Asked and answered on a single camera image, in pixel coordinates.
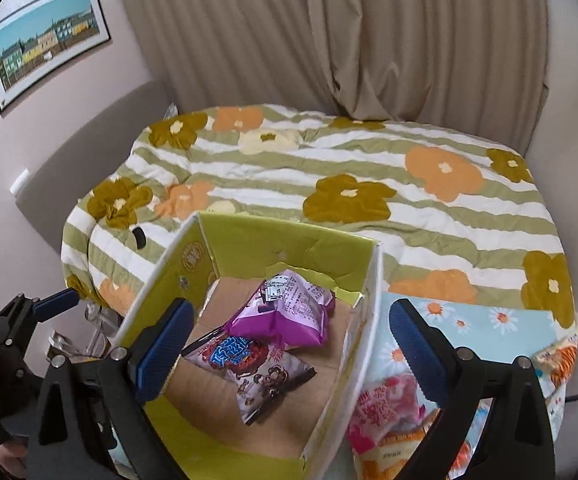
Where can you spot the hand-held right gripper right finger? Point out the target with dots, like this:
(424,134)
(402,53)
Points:
(414,345)

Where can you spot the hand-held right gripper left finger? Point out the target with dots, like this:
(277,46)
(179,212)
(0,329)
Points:
(169,340)

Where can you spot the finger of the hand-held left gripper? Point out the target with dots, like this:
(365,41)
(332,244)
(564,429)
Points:
(56,302)

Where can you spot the green cardboard box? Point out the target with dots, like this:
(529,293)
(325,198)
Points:
(269,240)

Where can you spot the orange cake snack packet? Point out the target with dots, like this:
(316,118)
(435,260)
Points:
(394,460)
(561,360)

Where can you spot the pink snack packet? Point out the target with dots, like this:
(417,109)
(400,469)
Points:
(379,410)

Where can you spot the light blue daisy print cloth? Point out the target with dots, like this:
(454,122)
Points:
(489,325)

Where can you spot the white red snack packet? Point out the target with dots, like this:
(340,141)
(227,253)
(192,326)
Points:
(264,380)

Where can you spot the purple snack packet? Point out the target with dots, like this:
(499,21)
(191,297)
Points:
(279,320)

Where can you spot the grey bed headboard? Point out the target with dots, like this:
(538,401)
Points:
(94,150)

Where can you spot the green striped floral blanket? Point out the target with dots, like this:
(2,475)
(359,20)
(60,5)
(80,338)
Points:
(319,160)

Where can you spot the beige curtain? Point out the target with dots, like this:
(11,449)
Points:
(319,35)

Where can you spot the white wall socket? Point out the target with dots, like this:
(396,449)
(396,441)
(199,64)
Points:
(20,181)

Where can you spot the framed wall picture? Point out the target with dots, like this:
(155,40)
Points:
(44,45)

